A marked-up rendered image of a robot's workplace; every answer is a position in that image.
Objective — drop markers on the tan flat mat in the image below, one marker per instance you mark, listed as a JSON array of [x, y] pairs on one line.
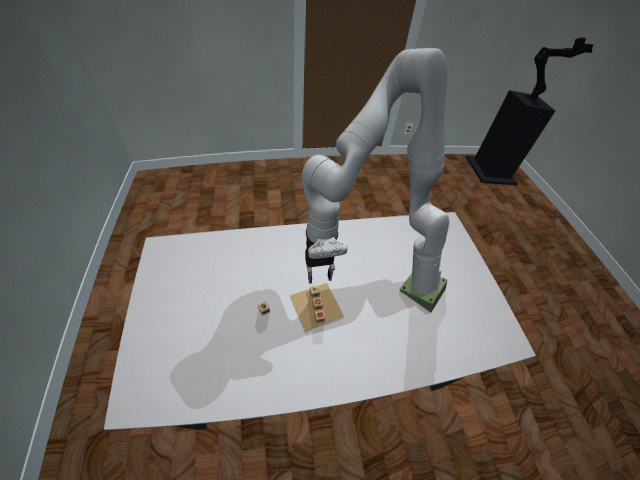
[[304, 306]]

